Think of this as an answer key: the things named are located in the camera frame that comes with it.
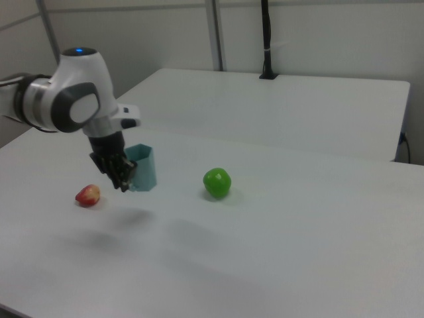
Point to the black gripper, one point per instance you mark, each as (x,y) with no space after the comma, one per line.
(107,145)

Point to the teal angular plastic mug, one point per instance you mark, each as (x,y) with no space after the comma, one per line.
(145,169)

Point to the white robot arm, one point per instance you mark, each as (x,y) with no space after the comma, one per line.
(83,76)

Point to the red toy fruit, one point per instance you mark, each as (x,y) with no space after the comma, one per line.
(87,196)

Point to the light green toy apple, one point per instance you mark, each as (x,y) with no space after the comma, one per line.
(217,183)

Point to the black pole stand with base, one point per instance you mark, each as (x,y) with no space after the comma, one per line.
(266,33)

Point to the grey metal partition post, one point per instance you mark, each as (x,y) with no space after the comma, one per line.
(49,33)
(217,33)

